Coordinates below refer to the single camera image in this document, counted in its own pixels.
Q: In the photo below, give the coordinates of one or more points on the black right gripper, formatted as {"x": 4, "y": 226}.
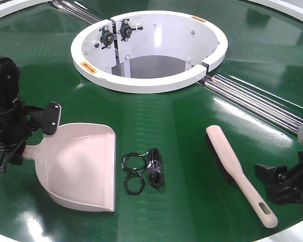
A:
{"x": 283, "y": 186}

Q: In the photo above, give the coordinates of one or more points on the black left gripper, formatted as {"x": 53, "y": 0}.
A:
{"x": 17, "y": 122}

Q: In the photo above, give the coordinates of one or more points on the beige hand brush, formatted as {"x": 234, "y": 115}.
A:
{"x": 233, "y": 167}

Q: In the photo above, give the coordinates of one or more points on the beige plastic dustpan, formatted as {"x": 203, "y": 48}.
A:
{"x": 76, "y": 166}

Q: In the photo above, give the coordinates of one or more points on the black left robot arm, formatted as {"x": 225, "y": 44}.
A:
{"x": 9, "y": 82}

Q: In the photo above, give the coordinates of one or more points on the white outer conveyor rim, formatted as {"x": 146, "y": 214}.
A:
{"x": 291, "y": 8}

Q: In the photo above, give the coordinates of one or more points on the chrome roller bars right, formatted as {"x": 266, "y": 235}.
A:
{"x": 259, "y": 104}

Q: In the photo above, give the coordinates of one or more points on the chrome roller bars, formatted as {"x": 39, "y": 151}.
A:
{"x": 259, "y": 104}
{"x": 76, "y": 10}

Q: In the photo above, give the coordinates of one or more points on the black bearing left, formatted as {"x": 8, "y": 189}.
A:
{"x": 107, "y": 37}

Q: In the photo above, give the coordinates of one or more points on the black bearing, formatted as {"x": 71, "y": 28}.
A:
{"x": 126, "y": 30}
{"x": 107, "y": 37}

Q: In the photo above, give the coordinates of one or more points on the chrome roller bars left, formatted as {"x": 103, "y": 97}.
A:
{"x": 76, "y": 10}

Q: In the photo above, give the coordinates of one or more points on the black bearing right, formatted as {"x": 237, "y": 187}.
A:
{"x": 126, "y": 30}

